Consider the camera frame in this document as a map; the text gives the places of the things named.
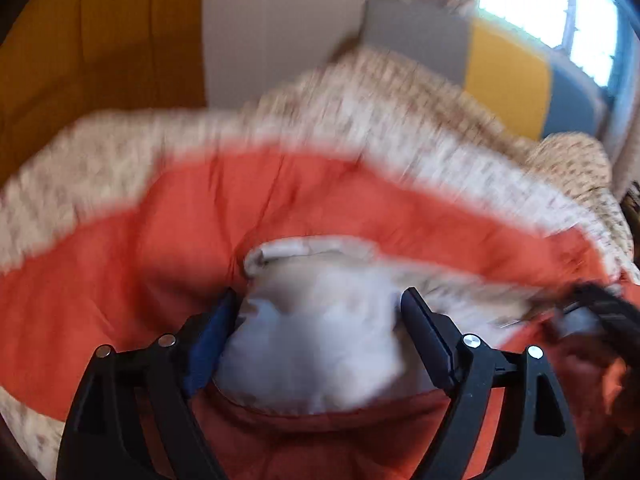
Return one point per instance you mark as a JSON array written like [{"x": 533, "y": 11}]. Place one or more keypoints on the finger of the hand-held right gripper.
[{"x": 606, "y": 311}]

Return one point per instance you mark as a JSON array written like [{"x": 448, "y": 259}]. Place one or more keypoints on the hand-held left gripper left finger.
[{"x": 210, "y": 350}]

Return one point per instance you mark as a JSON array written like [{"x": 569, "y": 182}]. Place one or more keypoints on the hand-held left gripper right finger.
[{"x": 431, "y": 336}]

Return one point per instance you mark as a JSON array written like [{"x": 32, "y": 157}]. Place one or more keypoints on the orange pillowcase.
[{"x": 200, "y": 220}]

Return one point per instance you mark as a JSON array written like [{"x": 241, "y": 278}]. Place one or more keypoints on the floral pillow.
[{"x": 575, "y": 165}]

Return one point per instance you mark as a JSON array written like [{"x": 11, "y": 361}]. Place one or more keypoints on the floral bedspread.
[{"x": 350, "y": 105}]

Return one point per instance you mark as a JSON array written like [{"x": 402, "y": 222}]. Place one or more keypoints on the grey yellow blue headboard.
[{"x": 505, "y": 80}]

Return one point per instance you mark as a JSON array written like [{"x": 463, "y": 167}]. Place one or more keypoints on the orange wooden wardrobe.
[{"x": 100, "y": 35}]

